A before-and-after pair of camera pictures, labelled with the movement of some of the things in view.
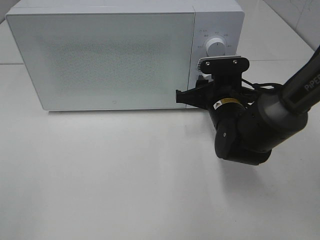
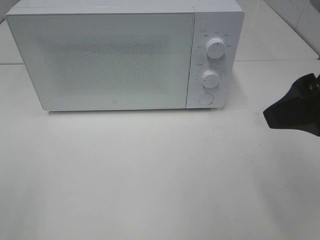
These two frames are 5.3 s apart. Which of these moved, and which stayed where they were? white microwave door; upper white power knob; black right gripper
Moved: black right gripper
Stayed: upper white power knob; white microwave door
